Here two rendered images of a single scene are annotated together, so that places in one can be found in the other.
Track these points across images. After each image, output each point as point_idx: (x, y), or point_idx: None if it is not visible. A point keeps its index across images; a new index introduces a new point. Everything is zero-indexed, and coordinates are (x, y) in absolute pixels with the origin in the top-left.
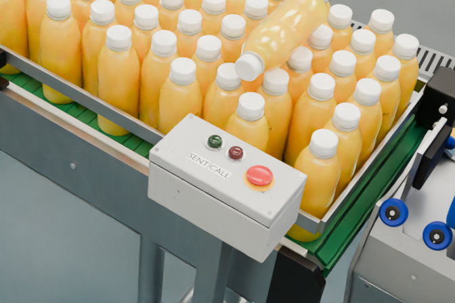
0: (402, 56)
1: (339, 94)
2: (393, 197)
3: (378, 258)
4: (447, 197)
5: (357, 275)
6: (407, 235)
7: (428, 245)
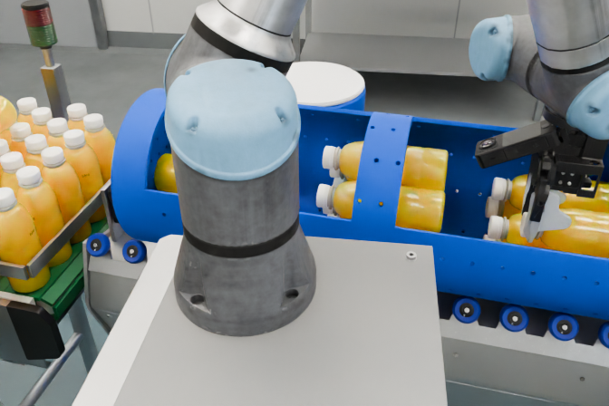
0: (91, 130)
1: (40, 168)
2: (109, 237)
3: (102, 287)
4: None
5: (97, 309)
6: (116, 260)
7: (128, 261)
